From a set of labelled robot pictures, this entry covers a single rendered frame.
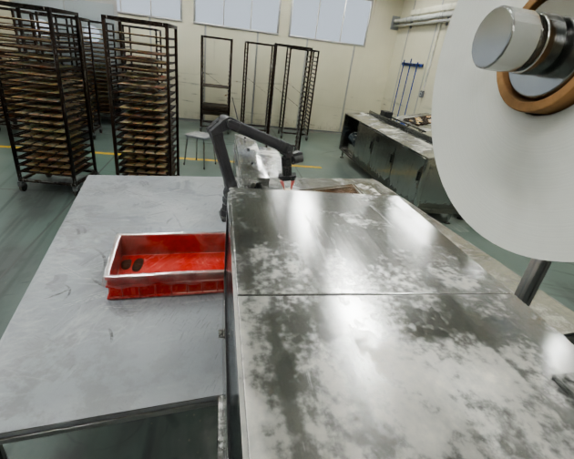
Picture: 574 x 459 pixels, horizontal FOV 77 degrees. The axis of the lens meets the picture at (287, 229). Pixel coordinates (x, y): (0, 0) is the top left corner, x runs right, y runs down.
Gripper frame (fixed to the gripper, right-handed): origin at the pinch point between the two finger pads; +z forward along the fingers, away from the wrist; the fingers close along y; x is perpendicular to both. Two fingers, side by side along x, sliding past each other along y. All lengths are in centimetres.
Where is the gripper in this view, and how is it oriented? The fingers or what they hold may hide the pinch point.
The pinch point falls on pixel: (287, 189)
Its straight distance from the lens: 210.2
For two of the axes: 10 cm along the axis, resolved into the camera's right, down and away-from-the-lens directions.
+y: -10.0, 0.6, 0.0
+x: 0.3, 4.6, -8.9
